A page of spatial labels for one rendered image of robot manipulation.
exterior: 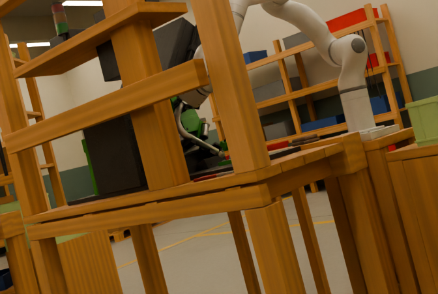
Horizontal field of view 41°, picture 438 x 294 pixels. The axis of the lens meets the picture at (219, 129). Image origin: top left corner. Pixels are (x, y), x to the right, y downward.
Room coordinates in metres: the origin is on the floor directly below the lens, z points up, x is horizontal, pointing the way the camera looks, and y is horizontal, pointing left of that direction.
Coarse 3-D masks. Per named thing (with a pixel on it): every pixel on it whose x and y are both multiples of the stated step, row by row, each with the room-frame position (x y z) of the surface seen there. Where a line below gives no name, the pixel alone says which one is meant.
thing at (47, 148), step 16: (16, 64) 5.00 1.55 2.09; (16, 80) 4.75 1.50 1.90; (32, 80) 5.16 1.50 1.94; (32, 96) 5.16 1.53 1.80; (32, 112) 4.95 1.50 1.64; (0, 144) 4.69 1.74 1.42; (48, 144) 5.16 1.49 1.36; (0, 160) 4.82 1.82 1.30; (48, 160) 5.16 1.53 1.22; (0, 176) 4.75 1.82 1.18; (0, 208) 4.77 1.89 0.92; (16, 208) 4.77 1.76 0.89; (48, 208) 4.75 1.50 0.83; (0, 240) 4.70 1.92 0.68; (0, 272) 5.22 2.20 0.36; (0, 288) 4.81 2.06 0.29
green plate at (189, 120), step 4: (176, 96) 2.57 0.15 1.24; (172, 100) 2.54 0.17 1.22; (172, 104) 2.54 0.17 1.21; (172, 108) 2.56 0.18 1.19; (184, 112) 2.56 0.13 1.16; (188, 112) 2.57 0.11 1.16; (192, 112) 2.59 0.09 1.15; (196, 112) 2.61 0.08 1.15; (184, 116) 2.55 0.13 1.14; (188, 116) 2.56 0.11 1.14; (192, 116) 2.58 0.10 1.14; (196, 116) 2.60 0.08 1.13; (184, 120) 2.54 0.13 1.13; (188, 120) 2.55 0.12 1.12; (192, 120) 2.57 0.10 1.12; (196, 120) 2.58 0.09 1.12; (184, 124) 2.52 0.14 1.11; (188, 124) 2.54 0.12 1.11; (192, 124) 2.56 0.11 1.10; (196, 124) 2.57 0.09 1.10; (184, 128) 2.51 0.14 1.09; (188, 128) 2.53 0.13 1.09; (192, 128) 2.54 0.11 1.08; (196, 128) 2.56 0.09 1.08; (188, 132) 2.52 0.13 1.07
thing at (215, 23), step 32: (128, 0) 2.11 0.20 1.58; (192, 0) 1.89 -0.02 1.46; (224, 0) 1.89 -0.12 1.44; (0, 32) 2.83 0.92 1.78; (128, 32) 2.12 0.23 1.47; (224, 32) 1.86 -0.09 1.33; (0, 64) 2.80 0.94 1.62; (128, 64) 2.15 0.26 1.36; (160, 64) 2.16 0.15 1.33; (224, 64) 1.85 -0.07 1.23; (0, 96) 2.79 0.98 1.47; (224, 96) 1.87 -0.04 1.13; (160, 128) 2.10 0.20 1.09; (224, 128) 1.90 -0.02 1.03; (256, 128) 1.89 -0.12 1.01; (32, 160) 2.83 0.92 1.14; (160, 160) 2.12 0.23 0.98; (256, 160) 1.86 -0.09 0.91; (32, 192) 2.80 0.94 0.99
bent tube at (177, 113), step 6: (180, 108) 2.50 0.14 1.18; (174, 114) 2.48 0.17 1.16; (180, 114) 2.48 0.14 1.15; (180, 120) 2.47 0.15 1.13; (180, 126) 2.45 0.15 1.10; (180, 132) 2.45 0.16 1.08; (186, 132) 2.46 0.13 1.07; (186, 138) 2.46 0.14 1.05; (192, 138) 2.47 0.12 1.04; (198, 138) 2.49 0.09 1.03; (198, 144) 2.49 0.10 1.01; (204, 144) 2.49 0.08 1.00; (216, 150) 2.52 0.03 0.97
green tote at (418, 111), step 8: (432, 96) 2.35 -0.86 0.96; (408, 104) 2.22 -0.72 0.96; (416, 104) 2.19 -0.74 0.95; (424, 104) 2.17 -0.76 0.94; (432, 104) 2.15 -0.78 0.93; (416, 112) 2.20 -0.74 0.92; (424, 112) 2.18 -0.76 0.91; (432, 112) 2.16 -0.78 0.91; (416, 120) 2.21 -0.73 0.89; (424, 120) 2.19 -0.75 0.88; (432, 120) 2.16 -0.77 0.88; (416, 128) 2.22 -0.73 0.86; (424, 128) 2.19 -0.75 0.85; (432, 128) 2.17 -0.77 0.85; (416, 136) 2.22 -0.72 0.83; (424, 136) 2.20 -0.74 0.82; (432, 136) 2.18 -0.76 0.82; (424, 144) 2.21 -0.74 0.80
